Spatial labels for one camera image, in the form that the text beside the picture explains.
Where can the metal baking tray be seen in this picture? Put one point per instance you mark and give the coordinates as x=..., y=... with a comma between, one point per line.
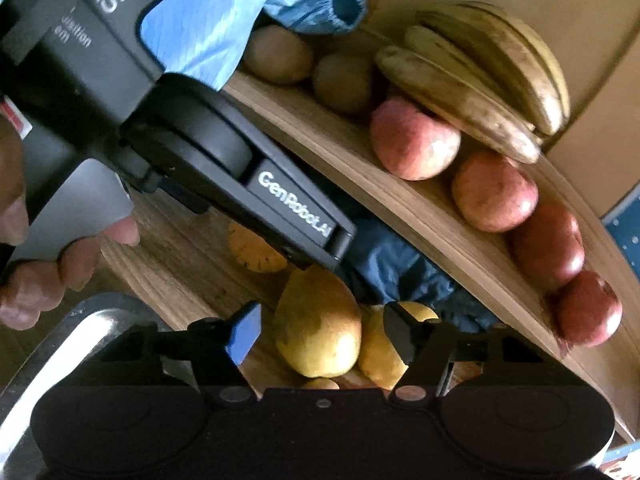
x=101, y=398

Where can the brown kiwi on shelf left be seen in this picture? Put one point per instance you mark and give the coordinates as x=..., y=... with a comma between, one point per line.
x=278, y=55

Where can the light blue fabric cover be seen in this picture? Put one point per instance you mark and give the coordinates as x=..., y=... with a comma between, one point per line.
x=200, y=20

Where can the blue star-patterned fabric wardrobe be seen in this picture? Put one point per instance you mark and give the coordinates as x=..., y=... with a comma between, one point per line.
x=623, y=224

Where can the dark blue crumpled cloth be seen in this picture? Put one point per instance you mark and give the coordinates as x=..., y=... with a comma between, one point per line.
x=382, y=266

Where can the pale red apple leftmost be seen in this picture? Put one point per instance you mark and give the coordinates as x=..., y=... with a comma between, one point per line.
x=410, y=144

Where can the small orange mandarin front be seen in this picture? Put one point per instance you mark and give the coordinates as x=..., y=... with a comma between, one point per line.
x=320, y=383

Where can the large yellow lemon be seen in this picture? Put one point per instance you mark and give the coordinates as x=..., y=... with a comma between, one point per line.
x=378, y=359

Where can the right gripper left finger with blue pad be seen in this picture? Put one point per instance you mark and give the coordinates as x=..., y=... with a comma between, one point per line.
x=219, y=347

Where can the yellow-green pear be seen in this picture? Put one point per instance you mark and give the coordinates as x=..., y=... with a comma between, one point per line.
x=317, y=324

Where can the wooden panel board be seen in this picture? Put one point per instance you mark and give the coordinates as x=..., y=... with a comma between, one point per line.
x=597, y=45

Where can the red apple rightmost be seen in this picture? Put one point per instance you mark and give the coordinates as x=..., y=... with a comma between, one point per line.
x=586, y=311

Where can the brown kiwi on shelf right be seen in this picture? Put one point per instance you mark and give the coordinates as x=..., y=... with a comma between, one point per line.
x=343, y=82

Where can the spotted orange-yellow round fruit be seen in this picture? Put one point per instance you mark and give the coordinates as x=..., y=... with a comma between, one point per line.
x=252, y=252

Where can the wooden desk shelf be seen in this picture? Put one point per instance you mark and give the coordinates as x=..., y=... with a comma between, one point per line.
x=423, y=213

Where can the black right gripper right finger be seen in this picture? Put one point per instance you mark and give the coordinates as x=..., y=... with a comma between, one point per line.
x=427, y=348

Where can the brown kiwi on shelf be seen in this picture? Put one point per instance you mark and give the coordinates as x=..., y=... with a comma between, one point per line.
x=278, y=55
x=343, y=82

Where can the bunch of ripe bananas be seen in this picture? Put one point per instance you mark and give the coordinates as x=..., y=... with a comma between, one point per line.
x=485, y=71

